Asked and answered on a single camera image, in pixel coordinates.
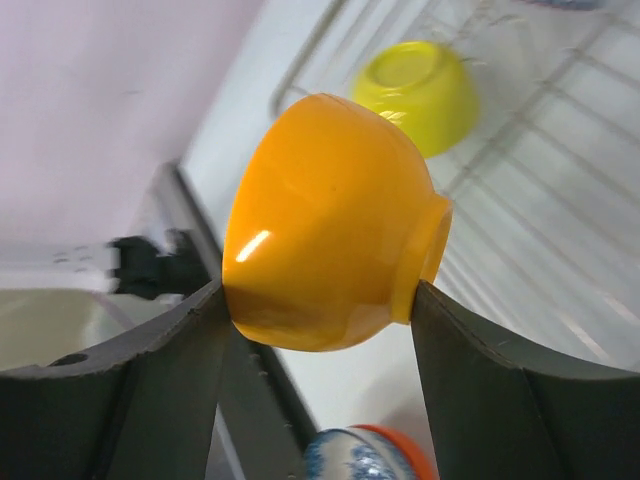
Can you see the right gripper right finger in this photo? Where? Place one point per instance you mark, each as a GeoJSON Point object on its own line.
{"type": "Point", "coordinates": [503, 407]}

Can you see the yellow green bowl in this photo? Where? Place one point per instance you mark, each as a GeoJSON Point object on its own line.
{"type": "Point", "coordinates": [425, 89]}

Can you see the orange bottom bowl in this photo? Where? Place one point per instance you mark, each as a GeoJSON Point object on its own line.
{"type": "Point", "coordinates": [420, 463]}

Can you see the metal wire dish rack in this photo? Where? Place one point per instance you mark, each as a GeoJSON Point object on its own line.
{"type": "Point", "coordinates": [545, 236]}

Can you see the orange yellow bowl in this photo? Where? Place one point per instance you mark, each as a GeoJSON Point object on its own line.
{"type": "Point", "coordinates": [334, 225]}

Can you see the blue white floral bowl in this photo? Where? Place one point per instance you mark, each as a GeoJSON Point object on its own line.
{"type": "Point", "coordinates": [355, 453]}

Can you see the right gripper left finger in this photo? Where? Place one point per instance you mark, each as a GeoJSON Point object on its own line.
{"type": "Point", "coordinates": [141, 405]}

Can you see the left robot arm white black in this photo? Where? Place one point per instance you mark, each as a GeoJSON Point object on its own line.
{"type": "Point", "coordinates": [133, 265]}

